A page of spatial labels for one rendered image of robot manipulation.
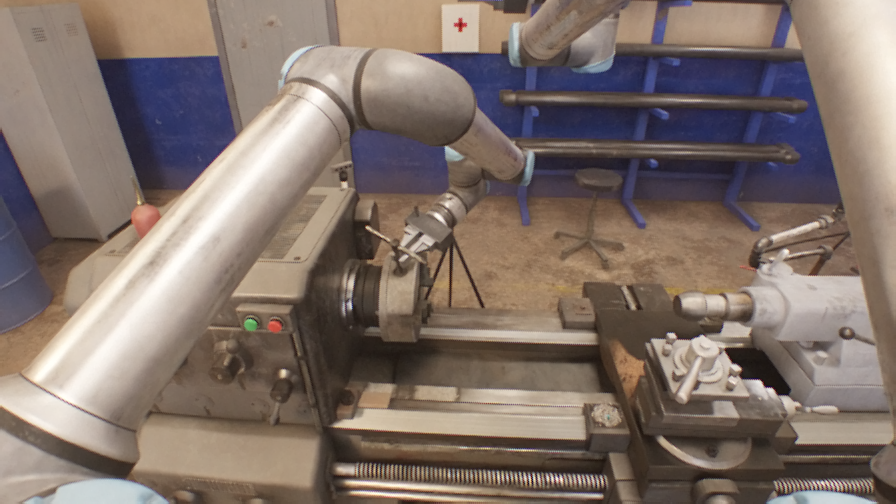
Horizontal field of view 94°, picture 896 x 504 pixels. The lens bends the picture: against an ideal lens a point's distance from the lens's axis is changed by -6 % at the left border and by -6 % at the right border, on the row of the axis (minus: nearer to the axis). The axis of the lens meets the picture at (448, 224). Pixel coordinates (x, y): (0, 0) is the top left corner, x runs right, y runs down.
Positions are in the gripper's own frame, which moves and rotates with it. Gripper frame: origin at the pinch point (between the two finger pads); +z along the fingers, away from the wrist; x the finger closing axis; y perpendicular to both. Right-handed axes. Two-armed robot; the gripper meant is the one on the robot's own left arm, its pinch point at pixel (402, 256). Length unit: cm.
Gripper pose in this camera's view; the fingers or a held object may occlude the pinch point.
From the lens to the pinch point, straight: 115.9
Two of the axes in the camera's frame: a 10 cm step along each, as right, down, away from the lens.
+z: -6.2, 6.2, -4.7
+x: 7.8, 4.5, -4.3
